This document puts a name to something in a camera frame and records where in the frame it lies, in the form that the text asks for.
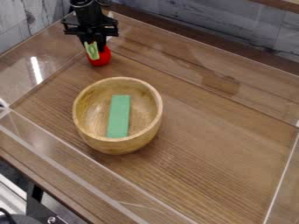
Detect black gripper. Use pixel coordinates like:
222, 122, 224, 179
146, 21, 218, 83
59, 0, 107, 53

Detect red plush fruit green leaves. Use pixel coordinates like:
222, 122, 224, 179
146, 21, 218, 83
83, 41, 110, 67

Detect wooden bowl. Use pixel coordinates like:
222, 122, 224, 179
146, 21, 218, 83
71, 77, 164, 155

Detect green rectangular block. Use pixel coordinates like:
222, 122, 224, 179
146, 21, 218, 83
106, 94, 130, 138

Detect black metal table leg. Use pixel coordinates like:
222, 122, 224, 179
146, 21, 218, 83
26, 183, 42, 203

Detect black cable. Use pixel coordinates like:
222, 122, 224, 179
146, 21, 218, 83
0, 206, 15, 224

